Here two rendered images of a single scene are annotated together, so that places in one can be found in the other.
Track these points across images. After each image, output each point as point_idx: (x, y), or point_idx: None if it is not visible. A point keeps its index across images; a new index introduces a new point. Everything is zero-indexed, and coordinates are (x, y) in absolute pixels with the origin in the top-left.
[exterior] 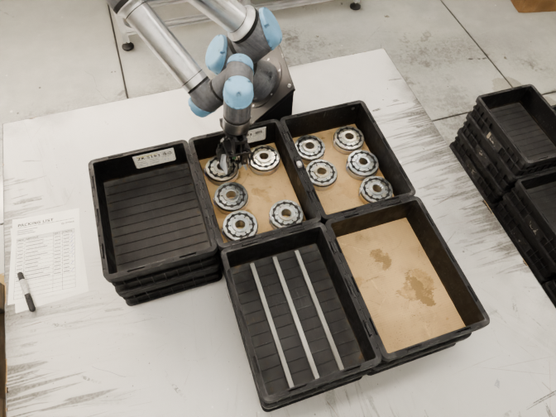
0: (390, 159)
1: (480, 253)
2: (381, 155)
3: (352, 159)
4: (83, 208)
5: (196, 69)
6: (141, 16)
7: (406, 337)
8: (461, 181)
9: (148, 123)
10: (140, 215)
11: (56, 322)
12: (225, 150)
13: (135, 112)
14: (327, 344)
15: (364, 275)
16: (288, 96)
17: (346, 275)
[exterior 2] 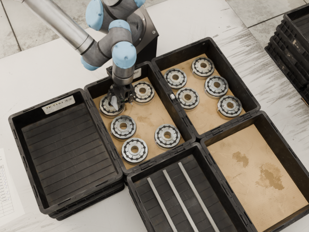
0: (237, 82)
1: (305, 139)
2: (230, 78)
3: (208, 84)
4: (6, 147)
5: (85, 36)
6: (34, 0)
7: (267, 216)
8: (284, 85)
9: (44, 69)
10: (55, 151)
11: None
12: (116, 95)
13: (31, 61)
14: (213, 231)
15: (231, 174)
16: (153, 40)
17: (221, 181)
